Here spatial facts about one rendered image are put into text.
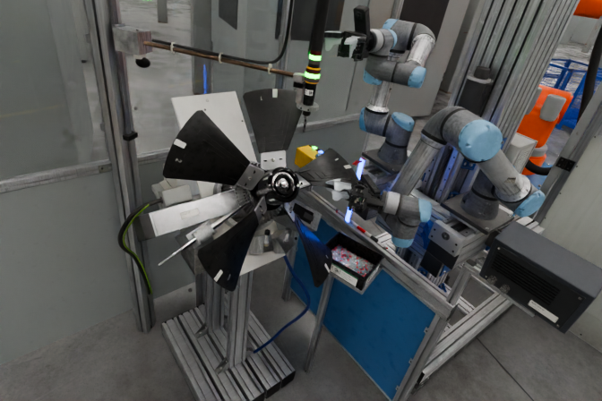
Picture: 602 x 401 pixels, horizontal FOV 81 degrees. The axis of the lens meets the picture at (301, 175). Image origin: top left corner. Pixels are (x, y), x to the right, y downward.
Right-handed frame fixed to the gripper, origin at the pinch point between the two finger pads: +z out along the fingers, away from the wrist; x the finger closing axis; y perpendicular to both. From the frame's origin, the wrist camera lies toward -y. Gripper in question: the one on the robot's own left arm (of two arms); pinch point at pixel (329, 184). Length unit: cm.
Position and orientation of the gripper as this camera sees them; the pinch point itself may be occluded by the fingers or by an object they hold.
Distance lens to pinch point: 127.3
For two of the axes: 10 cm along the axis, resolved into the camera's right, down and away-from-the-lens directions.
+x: -0.9, 8.0, 6.0
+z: -9.6, -2.3, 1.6
